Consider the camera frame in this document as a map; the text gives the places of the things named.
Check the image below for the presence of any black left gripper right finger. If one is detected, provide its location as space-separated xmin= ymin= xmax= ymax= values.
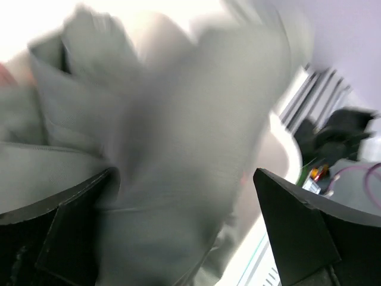
xmin=253 ymin=168 xmax=380 ymax=286

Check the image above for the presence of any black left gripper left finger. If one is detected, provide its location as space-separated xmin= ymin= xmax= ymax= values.
xmin=1 ymin=169 xmax=117 ymax=286

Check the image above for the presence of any grey pleated skirt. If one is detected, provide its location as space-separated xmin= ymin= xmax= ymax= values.
xmin=1 ymin=7 xmax=313 ymax=285

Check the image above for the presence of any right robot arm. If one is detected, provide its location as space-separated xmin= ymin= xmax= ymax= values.
xmin=294 ymin=108 xmax=380 ymax=167

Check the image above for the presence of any white slotted cable duct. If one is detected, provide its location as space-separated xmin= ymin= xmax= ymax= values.
xmin=237 ymin=233 xmax=281 ymax=286

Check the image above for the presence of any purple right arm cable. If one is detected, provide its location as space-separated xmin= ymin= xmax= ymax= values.
xmin=326 ymin=163 xmax=381 ymax=206

